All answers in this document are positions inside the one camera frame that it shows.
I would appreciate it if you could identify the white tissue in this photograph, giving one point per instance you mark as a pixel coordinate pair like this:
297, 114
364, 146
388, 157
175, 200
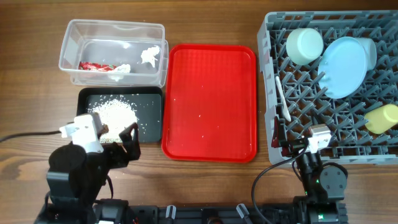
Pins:
149, 55
117, 74

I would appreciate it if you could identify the white rice pile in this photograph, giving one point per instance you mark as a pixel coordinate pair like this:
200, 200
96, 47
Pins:
117, 112

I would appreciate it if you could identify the white plastic spoon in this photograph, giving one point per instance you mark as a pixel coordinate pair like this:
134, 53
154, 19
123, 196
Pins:
285, 111

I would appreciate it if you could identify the black plastic tray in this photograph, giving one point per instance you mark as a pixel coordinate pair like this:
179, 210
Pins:
152, 113

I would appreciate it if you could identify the clear plastic bin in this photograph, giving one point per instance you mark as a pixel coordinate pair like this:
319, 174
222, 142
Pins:
114, 43

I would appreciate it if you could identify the brown food chunk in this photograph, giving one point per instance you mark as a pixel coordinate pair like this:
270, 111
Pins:
105, 129

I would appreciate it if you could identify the light blue bowl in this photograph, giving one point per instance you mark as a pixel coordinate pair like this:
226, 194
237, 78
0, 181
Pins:
371, 52

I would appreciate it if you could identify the red serving tray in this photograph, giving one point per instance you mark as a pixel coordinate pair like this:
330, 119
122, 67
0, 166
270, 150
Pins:
210, 111

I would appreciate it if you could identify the grey dishwasher rack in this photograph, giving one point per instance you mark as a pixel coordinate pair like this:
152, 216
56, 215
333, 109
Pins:
351, 142

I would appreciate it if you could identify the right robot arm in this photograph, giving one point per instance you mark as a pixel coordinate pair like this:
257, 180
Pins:
324, 183

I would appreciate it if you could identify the green bowl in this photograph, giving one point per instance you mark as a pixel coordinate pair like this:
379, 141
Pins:
304, 45

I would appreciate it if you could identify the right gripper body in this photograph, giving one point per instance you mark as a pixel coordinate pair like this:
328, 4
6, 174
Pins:
293, 147

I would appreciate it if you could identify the yellow plastic cup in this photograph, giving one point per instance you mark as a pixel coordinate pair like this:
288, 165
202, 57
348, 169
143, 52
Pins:
381, 119

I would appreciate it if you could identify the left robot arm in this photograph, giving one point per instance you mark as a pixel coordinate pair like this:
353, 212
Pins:
75, 178

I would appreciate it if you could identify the light blue plate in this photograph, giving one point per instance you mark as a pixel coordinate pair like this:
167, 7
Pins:
343, 67

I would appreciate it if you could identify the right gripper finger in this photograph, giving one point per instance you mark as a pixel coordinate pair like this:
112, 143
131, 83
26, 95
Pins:
278, 135
317, 122

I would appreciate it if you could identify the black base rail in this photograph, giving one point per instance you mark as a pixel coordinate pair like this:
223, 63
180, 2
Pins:
275, 213

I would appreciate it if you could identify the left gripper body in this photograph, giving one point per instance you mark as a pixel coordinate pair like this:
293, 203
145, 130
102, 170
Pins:
114, 157

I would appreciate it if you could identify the red snack wrapper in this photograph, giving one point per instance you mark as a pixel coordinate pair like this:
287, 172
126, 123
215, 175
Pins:
96, 67

